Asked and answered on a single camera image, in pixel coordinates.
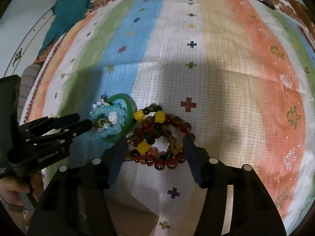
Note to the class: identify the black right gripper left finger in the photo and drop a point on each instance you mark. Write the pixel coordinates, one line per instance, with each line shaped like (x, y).
(74, 201)

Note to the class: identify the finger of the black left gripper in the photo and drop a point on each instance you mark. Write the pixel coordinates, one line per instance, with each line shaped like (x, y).
(45, 124)
(71, 132)

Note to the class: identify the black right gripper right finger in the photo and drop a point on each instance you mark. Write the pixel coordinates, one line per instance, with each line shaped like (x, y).
(253, 210)

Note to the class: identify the green jade bangle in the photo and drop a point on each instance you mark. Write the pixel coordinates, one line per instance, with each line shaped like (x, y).
(131, 106)

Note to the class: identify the person's left hand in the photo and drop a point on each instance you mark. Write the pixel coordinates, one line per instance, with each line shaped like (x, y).
(10, 189)

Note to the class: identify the striped grey pillow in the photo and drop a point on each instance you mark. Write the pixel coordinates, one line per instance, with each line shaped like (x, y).
(28, 78)

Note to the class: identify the teal cloth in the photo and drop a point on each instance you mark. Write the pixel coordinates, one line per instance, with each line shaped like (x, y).
(67, 13)

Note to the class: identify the striped colourful bed sheet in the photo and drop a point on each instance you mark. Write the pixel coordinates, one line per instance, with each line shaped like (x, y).
(237, 71)

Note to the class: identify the black small device on bed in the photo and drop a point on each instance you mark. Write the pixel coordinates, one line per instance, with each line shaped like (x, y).
(268, 4)

